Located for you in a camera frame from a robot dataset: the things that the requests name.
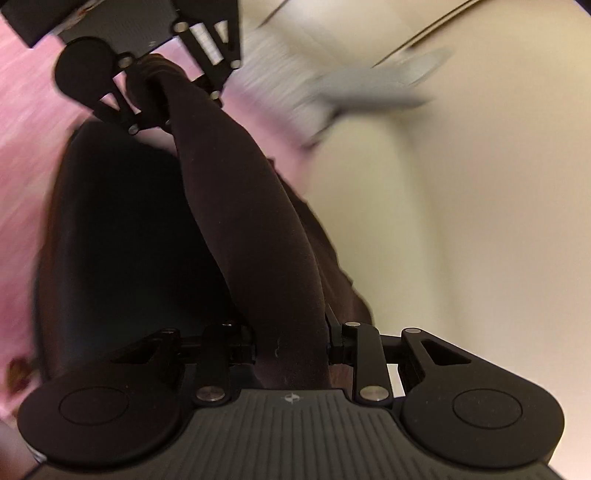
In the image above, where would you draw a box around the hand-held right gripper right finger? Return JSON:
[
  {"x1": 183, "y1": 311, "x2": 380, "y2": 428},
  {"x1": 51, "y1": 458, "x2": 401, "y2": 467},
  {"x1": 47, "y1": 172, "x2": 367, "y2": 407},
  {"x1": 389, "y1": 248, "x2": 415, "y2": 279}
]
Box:
[{"x1": 326, "y1": 321, "x2": 472, "y2": 405}]

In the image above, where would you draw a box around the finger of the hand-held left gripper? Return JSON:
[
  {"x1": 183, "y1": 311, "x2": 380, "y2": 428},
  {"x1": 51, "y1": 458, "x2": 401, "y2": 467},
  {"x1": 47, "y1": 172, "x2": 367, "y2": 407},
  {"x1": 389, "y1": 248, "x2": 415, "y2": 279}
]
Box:
[
  {"x1": 173, "y1": 17, "x2": 243, "y2": 109},
  {"x1": 91, "y1": 52, "x2": 169, "y2": 136}
]

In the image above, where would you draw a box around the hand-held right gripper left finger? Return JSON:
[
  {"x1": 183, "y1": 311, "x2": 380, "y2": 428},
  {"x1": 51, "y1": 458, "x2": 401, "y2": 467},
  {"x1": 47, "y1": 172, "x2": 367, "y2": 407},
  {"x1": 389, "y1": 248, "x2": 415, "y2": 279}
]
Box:
[{"x1": 111, "y1": 322, "x2": 256, "y2": 407}]

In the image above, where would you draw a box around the dark brown garment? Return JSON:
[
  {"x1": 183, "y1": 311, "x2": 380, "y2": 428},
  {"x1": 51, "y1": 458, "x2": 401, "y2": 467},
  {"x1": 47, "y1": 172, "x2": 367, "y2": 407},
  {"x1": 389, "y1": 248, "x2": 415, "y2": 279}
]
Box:
[{"x1": 32, "y1": 53, "x2": 375, "y2": 402}]

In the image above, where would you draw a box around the pale striped quilt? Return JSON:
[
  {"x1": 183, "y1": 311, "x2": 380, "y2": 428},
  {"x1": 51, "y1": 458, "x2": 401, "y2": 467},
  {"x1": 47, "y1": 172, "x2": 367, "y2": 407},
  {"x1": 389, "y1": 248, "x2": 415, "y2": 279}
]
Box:
[{"x1": 233, "y1": 25, "x2": 345, "y2": 151}]

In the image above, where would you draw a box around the pink floral blanket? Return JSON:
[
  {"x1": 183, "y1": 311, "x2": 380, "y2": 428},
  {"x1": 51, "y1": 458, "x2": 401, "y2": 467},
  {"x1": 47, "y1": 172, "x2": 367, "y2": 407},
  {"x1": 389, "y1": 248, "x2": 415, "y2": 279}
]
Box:
[{"x1": 0, "y1": 18, "x2": 315, "y2": 416}]

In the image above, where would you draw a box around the grey cloth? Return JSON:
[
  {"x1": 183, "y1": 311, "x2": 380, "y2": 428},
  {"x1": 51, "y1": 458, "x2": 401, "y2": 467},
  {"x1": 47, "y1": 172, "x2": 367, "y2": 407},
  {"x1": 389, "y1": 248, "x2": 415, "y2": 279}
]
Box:
[{"x1": 302, "y1": 45, "x2": 455, "y2": 123}]

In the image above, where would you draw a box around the cream wardrobe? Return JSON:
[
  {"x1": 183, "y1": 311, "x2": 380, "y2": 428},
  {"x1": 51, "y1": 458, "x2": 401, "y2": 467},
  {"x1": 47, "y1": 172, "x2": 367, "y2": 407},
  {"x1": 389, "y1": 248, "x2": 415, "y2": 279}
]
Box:
[{"x1": 240, "y1": 0, "x2": 591, "y2": 467}]

